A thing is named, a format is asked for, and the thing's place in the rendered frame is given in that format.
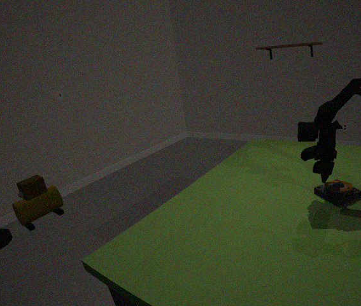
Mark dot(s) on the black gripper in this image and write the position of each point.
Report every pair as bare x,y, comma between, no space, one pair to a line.
326,155

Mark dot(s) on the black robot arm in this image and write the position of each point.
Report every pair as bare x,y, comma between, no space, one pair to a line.
308,131

